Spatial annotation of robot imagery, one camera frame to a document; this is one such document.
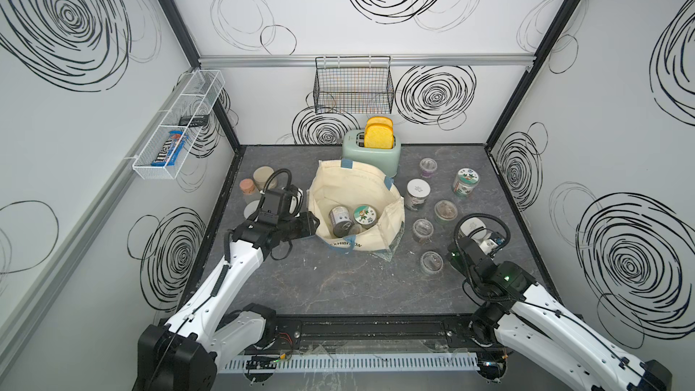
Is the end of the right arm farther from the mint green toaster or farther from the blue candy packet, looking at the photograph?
the blue candy packet

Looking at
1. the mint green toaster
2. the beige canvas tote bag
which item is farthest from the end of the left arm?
the mint green toaster

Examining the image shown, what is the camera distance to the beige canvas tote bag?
775mm

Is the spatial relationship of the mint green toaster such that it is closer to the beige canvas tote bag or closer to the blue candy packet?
the beige canvas tote bag
